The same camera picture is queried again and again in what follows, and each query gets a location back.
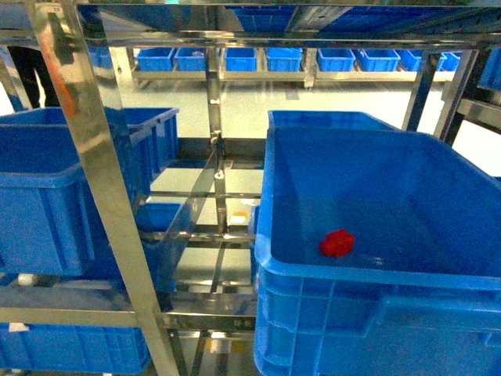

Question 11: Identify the stainless steel shelf rack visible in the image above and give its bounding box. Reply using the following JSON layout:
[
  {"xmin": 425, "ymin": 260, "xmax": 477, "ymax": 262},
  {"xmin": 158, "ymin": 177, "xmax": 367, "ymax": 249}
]
[{"xmin": 1, "ymin": 1, "xmax": 500, "ymax": 374}]

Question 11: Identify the blue crate middle left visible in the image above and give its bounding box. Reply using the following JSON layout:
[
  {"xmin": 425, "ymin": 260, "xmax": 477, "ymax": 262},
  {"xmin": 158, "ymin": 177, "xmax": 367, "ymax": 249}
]
[{"xmin": 0, "ymin": 107, "xmax": 180, "ymax": 277}]

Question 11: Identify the blue crate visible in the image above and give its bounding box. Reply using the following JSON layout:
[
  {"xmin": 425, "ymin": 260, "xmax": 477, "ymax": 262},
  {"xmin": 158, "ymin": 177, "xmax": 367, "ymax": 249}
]
[
  {"xmin": 1, "ymin": 323, "xmax": 151, "ymax": 374},
  {"xmin": 0, "ymin": 107, "xmax": 180, "ymax": 277},
  {"xmin": 254, "ymin": 127, "xmax": 500, "ymax": 375}
]

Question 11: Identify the blue crate bottom left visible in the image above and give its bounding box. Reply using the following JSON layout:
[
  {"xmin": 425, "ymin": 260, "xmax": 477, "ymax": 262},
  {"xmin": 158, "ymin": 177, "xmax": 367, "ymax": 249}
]
[{"xmin": 1, "ymin": 323, "xmax": 151, "ymax": 374}]

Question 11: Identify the red toy block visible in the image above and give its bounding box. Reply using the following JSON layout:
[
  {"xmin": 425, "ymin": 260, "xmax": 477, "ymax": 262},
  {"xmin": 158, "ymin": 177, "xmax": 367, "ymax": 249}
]
[{"xmin": 319, "ymin": 229, "xmax": 355, "ymax": 258}]

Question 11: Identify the blue crate middle right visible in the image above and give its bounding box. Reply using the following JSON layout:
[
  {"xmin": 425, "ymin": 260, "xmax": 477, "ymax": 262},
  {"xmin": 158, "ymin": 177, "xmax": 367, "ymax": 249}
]
[{"xmin": 254, "ymin": 127, "xmax": 500, "ymax": 375}]

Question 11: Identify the person in dark clothes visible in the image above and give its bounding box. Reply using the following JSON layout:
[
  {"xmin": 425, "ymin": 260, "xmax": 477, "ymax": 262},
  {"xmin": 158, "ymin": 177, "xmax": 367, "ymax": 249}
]
[{"xmin": 8, "ymin": 46, "xmax": 59, "ymax": 109}]

